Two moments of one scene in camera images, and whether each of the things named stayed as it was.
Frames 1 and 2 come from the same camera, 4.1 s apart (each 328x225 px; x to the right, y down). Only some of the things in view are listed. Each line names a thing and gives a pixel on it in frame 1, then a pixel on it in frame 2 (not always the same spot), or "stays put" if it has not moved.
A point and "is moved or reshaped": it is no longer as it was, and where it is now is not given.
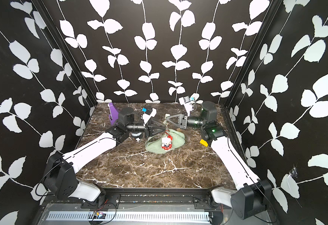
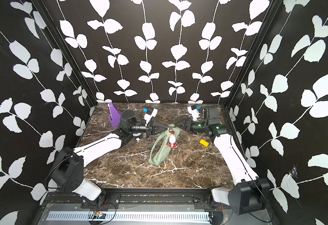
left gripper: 149,128 stays put
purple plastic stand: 113,116 stays put
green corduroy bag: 153,145 is moved or reshaped
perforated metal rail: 129,216 stays put
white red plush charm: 166,141 is moved or reshaped
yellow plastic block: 204,142 stays put
